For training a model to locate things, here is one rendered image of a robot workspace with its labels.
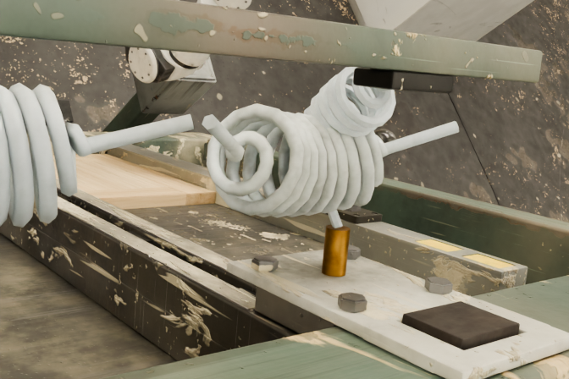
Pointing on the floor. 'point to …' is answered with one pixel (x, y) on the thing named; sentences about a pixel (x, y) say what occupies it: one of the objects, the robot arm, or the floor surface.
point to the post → (130, 117)
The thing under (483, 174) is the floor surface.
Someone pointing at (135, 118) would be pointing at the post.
